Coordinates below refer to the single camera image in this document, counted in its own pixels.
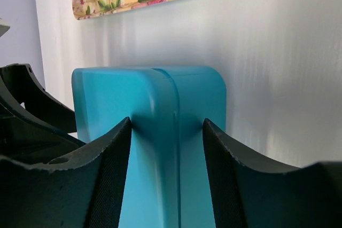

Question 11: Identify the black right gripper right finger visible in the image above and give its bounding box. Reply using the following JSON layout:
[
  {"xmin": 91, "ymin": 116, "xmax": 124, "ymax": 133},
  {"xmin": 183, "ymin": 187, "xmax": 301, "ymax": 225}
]
[{"xmin": 203, "ymin": 119, "xmax": 341, "ymax": 227}]

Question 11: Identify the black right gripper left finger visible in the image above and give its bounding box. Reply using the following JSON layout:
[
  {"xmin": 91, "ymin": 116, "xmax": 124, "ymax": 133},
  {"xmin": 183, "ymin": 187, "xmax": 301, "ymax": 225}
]
[{"xmin": 1, "ymin": 117, "xmax": 131, "ymax": 227}]

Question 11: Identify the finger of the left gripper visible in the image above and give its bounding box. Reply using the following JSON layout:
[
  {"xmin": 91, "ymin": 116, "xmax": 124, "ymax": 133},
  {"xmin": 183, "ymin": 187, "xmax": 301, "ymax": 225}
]
[{"xmin": 1, "ymin": 81, "xmax": 85, "ymax": 164}]

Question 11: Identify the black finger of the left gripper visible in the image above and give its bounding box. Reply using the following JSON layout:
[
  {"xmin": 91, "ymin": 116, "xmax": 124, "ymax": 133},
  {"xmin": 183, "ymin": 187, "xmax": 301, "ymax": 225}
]
[{"xmin": 1, "ymin": 64, "xmax": 76, "ymax": 133}]

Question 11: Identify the teal tin lid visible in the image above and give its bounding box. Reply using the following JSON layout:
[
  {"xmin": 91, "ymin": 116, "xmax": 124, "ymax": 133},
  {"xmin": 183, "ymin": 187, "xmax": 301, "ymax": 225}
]
[{"xmin": 72, "ymin": 67, "xmax": 181, "ymax": 227}]

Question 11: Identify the teal tin box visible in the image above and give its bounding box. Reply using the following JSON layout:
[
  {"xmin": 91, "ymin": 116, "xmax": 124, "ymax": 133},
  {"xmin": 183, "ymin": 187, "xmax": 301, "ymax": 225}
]
[{"xmin": 156, "ymin": 66, "xmax": 227, "ymax": 227}]

